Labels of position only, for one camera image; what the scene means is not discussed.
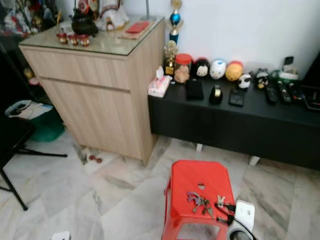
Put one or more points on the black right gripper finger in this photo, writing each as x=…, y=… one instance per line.
x=225, y=205
x=223, y=220

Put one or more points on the bunch of metal keys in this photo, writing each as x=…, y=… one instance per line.
x=200, y=201

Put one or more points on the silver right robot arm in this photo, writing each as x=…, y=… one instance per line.
x=237, y=234

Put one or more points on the single small metal key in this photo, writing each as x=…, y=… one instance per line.
x=220, y=200

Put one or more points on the red plastic stool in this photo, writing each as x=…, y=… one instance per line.
x=190, y=177

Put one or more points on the black low tv console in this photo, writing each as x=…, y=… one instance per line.
x=230, y=125

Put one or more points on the black folding chair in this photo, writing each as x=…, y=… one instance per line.
x=12, y=132

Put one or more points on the black wallet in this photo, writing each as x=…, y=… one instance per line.
x=194, y=90

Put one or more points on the black remote control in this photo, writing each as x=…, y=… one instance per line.
x=271, y=94
x=285, y=92
x=297, y=91

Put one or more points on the small white panda figure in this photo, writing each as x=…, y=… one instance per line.
x=244, y=81

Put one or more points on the small black animal figure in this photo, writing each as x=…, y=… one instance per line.
x=262, y=79

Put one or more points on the round orange plush toy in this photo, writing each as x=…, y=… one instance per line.
x=234, y=71

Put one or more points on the pink tissue box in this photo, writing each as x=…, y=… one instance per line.
x=159, y=87

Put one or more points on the round white plush toy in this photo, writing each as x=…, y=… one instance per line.
x=218, y=69

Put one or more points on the small red floor object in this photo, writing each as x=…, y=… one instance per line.
x=95, y=159

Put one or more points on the white plastic bin bag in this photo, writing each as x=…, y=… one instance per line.
x=27, y=109

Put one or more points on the round black plush toy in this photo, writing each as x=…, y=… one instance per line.
x=201, y=68

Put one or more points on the green waste bin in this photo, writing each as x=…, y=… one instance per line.
x=47, y=127

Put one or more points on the red-lidded clear jar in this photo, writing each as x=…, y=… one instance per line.
x=182, y=69

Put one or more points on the black television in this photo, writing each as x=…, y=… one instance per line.
x=312, y=82

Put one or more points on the gold and blue trophy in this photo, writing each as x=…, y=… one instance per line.
x=172, y=49

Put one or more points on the light wooden cabinet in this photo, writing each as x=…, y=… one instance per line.
x=95, y=90

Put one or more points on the flat red book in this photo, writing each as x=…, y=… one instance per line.
x=137, y=28

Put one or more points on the thin metal pole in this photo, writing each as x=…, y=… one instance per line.
x=148, y=9

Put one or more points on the colourful figurine group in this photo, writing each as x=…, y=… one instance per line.
x=25, y=16

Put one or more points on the small red cup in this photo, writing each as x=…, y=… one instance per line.
x=62, y=37
x=84, y=40
x=73, y=39

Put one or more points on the white robed statue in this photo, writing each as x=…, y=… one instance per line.
x=111, y=16

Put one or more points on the black incense burner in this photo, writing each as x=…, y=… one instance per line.
x=83, y=24

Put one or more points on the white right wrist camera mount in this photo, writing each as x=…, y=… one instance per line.
x=245, y=214

